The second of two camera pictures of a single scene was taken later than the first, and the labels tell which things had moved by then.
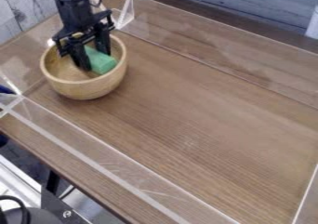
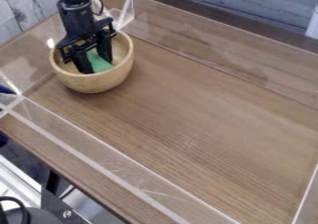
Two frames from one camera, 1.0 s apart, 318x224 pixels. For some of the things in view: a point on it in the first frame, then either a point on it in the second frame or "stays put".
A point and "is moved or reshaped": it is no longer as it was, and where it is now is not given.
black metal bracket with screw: [52, 203] stays put
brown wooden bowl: [76, 83] is moved or reshaped
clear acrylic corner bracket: [121, 16] stays put
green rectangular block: [100, 62] stays put
